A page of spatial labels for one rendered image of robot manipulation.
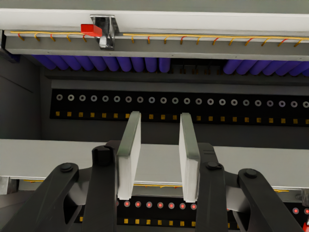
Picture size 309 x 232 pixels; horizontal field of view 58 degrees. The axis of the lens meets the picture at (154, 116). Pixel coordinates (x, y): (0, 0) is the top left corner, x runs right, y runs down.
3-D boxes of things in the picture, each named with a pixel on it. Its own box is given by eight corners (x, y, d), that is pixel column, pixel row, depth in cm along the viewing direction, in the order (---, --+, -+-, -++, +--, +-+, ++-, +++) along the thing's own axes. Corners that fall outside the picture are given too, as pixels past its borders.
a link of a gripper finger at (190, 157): (186, 156, 15) (201, 157, 15) (180, 112, 21) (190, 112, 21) (183, 203, 16) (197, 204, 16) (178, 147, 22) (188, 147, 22)
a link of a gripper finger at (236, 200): (203, 187, 13) (265, 189, 13) (193, 142, 18) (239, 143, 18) (200, 212, 14) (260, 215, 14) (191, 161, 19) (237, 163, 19)
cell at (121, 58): (121, 60, 45) (114, 44, 39) (132, 60, 45) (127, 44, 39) (120, 71, 45) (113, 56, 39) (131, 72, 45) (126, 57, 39)
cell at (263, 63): (248, 64, 45) (263, 47, 38) (260, 64, 45) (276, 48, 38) (248, 75, 44) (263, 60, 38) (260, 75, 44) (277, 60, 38)
